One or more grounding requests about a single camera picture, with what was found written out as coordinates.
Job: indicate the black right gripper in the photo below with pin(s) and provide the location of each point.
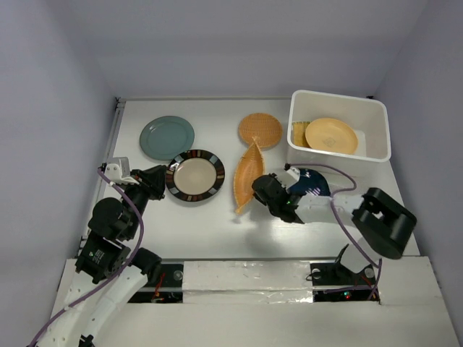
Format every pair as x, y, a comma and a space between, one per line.
280, 183

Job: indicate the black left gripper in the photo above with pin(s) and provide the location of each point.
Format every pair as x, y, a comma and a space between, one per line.
156, 187

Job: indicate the leaf shaped orange woven tray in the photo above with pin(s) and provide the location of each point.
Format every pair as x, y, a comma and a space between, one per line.
251, 166

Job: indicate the dark blue shell shaped plate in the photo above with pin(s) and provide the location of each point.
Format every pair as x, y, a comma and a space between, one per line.
311, 182

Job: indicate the yellow green woven bamboo tray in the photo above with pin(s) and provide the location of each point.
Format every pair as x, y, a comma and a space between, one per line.
298, 131

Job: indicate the plain orange round plate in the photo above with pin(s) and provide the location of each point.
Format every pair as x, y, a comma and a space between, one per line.
331, 135

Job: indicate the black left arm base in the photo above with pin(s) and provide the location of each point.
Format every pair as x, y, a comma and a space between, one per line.
165, 289

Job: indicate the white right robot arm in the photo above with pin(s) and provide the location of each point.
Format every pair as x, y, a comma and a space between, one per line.
275, 217

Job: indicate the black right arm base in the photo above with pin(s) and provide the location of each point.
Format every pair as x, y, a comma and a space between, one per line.
335, 283

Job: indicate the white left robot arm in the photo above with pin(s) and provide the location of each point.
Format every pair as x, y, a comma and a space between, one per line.
112, 265

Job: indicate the white plastic bin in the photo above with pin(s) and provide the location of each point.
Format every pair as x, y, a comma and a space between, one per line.
368, 118

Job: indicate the black rimmed beige plate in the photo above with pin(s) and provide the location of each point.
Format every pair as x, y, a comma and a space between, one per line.
195, 175

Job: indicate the teal round ceramic plate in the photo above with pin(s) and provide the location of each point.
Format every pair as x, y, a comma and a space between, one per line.
165, 137

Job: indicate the round orange woven basket plate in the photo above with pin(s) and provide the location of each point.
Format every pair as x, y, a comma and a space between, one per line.
262, 128

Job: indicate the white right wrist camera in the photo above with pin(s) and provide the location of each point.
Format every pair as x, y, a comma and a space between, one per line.
291, 176

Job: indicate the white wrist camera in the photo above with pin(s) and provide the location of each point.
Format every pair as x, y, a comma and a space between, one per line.
117, 170
291, 176

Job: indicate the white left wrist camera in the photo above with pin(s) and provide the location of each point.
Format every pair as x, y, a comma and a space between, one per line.
117, 170

